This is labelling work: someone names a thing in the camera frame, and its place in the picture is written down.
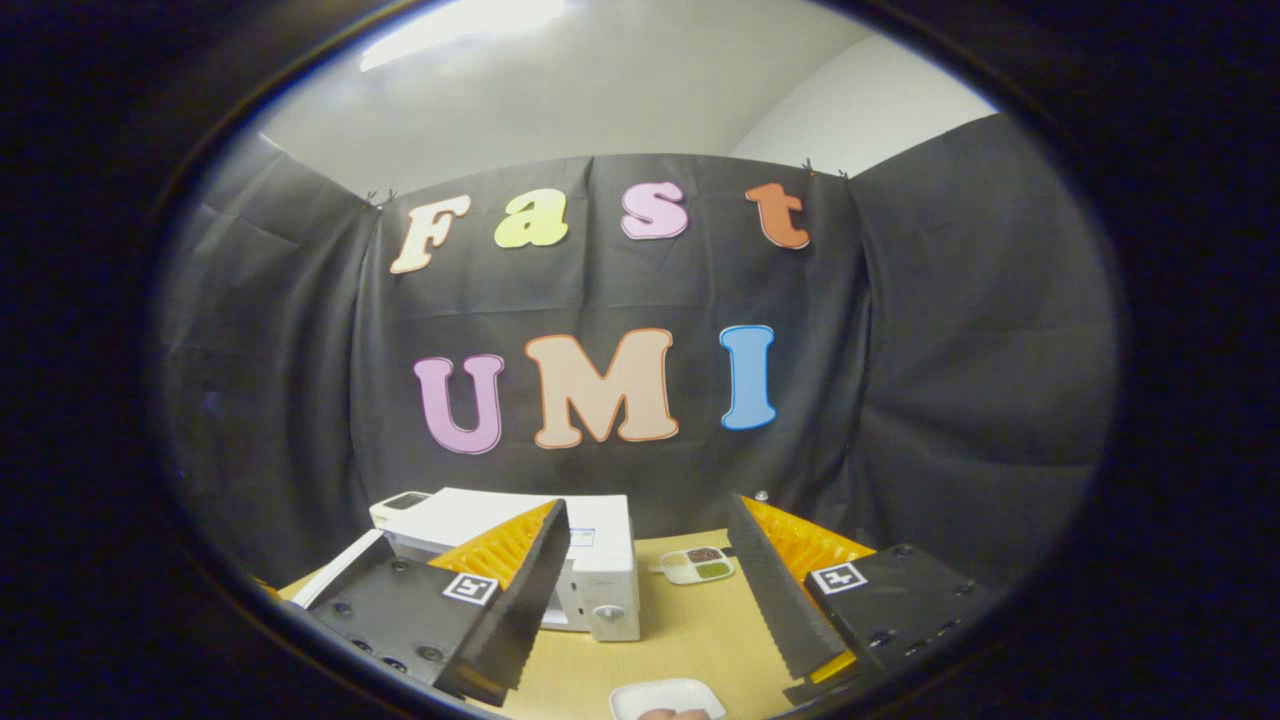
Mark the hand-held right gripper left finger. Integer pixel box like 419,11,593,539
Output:
283,498,572,709

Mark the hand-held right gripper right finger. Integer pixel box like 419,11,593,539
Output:
725,492,1003,707

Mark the white microwave oven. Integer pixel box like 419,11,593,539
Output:
290,487,642,643

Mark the white compartment tray with beans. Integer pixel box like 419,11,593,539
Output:
655,545,737,587

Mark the white square plate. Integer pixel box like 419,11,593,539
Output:
608,678,728,720

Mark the white toaster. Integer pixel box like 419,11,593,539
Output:
369,490,434,531

